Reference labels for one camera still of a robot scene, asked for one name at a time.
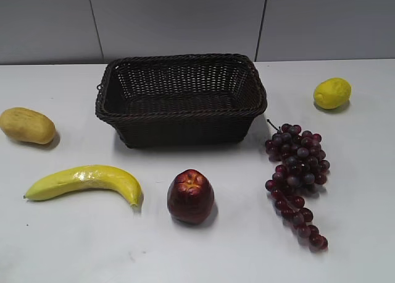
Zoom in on purple grape bunch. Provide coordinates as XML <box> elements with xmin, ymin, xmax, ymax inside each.
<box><xmin>265</xmin><ymin>120</ymin><xmax>330</xmax><ymax>251</ymax></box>

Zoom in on dark brown wicker basket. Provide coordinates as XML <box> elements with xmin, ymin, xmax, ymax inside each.
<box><xmin>95</xmin><ymin>53</ymin><xmax>267</xmax><ymax>148</ymax></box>

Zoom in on red apple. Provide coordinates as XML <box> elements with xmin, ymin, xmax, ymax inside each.
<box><xmin>167</xmin><ymin>169</ymin><xmax>215</xmax><ymax>225</ymax></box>

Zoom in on yellow banana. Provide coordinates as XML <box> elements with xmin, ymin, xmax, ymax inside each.
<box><xmin>23</xmin><ymin>165</ymin><xmax>143</xmax><ymax>208</ymax></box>

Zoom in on yellow lemon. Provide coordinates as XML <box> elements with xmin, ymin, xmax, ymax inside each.
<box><xmin>313</xmin><ymin>77</ymin><xmax>352</xmax><ymax>110</ymax></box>

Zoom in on brown potato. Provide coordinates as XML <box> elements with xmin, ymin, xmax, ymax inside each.
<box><xmin>1</xmin><ymin>108</ymin><xmax>56</xmax><ymax>145</ymax></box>

